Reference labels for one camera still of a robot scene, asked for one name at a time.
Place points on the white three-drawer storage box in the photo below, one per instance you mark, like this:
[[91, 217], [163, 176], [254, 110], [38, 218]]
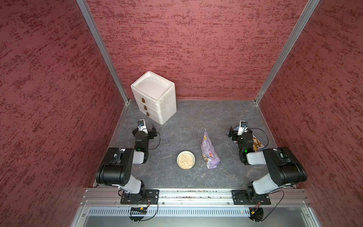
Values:
[[155, 97]]

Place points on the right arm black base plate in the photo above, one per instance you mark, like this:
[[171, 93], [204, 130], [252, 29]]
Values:
[[245, 197]]

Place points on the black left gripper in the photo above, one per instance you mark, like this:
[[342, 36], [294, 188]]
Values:
[[151, 135]]

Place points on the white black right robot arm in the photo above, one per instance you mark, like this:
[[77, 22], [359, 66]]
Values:
[[284, 169]]

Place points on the left aluminium corner post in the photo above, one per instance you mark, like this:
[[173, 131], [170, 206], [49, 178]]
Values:
[[86, 12]]

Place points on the right aluminium corner post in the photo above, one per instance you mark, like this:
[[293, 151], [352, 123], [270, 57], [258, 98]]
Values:
[[297, 30]]

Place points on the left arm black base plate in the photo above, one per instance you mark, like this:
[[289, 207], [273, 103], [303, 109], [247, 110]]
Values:
[[139, 197]]

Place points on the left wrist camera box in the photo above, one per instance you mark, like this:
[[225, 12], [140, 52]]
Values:
[[142, 126]]

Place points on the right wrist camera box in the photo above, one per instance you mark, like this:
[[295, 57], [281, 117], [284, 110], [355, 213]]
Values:
[[243, 127]]

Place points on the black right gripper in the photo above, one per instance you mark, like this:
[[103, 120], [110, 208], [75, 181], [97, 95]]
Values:
[[234, 133]]

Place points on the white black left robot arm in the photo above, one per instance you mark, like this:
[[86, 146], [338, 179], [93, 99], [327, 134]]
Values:
[[115, 169]]

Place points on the aluminium corner post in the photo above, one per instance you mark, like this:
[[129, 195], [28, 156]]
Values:
[[297, 30], [86, 12]]

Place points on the purple oats bag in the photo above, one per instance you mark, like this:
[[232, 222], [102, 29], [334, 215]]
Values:
[[208, 152]]

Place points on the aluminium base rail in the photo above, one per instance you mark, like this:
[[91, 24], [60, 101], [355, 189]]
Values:
[[194, 207]]

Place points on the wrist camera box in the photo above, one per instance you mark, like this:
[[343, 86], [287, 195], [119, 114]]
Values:
[[243, 127], [142, 126]]

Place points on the green patterned breakfast bowl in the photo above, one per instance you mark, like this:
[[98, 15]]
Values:
[[186, 160]]

